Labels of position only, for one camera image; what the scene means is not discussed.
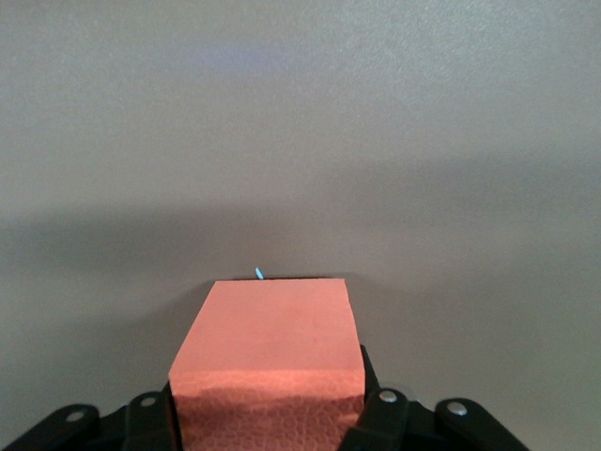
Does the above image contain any orange foam block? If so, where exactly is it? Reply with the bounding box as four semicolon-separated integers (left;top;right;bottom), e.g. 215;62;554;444
168;277;366;451

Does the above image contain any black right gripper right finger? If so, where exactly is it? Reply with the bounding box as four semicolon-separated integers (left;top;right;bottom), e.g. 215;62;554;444
340;345;530;451

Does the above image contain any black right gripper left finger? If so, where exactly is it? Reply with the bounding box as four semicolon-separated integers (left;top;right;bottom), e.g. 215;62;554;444
0;381;182;451

